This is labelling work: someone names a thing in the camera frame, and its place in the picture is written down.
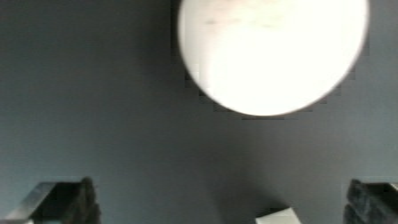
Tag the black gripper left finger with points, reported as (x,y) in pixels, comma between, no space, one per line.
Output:
(59,204)

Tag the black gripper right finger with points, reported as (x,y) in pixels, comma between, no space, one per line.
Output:
(372,206)

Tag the white lamp bulb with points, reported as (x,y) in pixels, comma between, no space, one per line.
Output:
(271,49)

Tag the white table border fence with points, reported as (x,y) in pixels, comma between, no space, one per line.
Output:
(281,217)

